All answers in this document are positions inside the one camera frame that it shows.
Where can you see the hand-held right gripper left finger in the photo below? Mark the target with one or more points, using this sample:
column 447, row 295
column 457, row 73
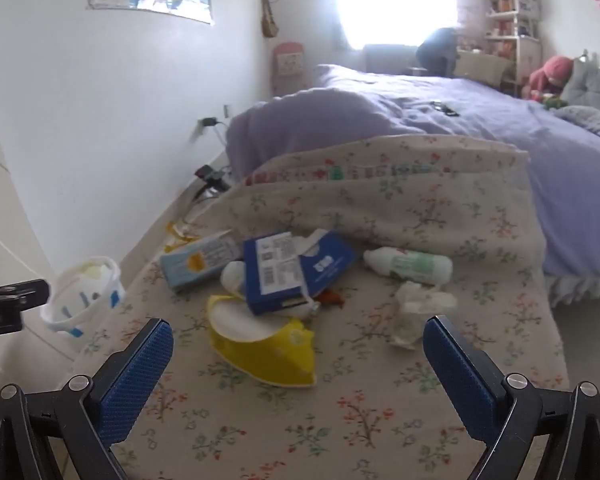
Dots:
column 140, row 375

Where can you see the yellow paper packaging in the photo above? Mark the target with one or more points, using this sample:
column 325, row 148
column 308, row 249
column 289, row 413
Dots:
column 275, row 355

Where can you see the yellow wrapper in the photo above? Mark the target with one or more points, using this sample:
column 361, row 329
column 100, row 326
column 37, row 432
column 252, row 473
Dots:
column 177, row 240

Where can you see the black wall charger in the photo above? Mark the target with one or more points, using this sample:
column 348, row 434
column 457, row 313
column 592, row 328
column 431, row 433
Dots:
column 210, row 122

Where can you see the white bottle green label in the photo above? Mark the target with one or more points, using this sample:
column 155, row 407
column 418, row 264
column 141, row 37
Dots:
column 410, row 262

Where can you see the white round lid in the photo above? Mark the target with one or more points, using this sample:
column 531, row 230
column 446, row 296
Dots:
column 231, row 277

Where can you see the green toy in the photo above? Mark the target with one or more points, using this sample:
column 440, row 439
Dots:
column 555, row 103

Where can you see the purple pillow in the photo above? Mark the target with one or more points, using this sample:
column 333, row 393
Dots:
column 530, row 135

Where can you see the small black item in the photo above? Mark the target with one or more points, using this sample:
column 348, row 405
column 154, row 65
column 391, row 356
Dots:
column 445, row 108

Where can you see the white shelf unit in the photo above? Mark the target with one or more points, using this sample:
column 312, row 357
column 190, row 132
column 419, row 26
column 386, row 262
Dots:
column 512, row 30

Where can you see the floral cushion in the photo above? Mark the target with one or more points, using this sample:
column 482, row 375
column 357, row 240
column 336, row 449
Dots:
column 380, row 410

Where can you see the pink plush toy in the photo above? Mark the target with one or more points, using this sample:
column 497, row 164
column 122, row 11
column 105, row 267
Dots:
column 552, row 72

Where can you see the orange wrapper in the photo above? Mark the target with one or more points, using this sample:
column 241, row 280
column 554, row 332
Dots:
column 330, row 298

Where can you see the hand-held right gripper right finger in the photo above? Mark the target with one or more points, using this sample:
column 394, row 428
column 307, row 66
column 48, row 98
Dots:
column 460, row 385

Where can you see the light blue carton box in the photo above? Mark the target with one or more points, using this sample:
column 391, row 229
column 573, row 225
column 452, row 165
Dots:
column 195, row 265

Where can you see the brown hanging bag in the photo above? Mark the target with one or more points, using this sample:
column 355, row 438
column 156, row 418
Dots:
column 268, row 17

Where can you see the white plastic bin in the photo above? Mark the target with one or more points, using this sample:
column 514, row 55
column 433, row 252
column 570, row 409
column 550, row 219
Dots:
column 82, row 305

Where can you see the bright window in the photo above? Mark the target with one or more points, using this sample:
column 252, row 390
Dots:
column 397, row 10

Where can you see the pink wall organizer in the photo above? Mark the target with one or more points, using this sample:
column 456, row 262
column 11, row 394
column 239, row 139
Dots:
column 288, row 67

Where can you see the dark blue carton box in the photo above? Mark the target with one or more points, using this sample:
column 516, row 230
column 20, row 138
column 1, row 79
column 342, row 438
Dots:
column 280, row 270

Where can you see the crumpled white tissue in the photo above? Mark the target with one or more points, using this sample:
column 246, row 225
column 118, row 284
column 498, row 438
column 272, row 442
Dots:
column 420, row 310

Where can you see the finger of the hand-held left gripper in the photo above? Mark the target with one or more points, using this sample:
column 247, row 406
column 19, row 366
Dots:
column 0, row 317
column 15, row 292

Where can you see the grey pillow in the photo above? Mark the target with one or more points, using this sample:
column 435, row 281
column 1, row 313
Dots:
column 592, row 85

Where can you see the grey knit blanket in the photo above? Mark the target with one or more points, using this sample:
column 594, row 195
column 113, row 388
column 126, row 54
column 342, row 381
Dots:
column 592, row 122

